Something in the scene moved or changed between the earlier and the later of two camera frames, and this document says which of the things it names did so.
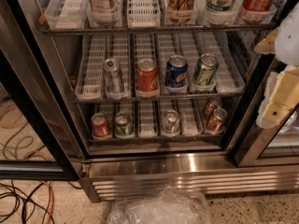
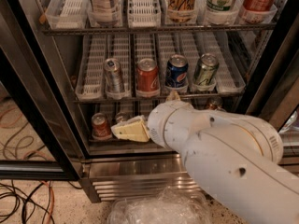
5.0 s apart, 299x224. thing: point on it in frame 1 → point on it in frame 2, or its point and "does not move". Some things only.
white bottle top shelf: x=102 y=10 does not move
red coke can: x=148 y=84 does not move
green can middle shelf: x=206 y=70 does not move
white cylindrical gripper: x=288 y=40 → x=156 y=121
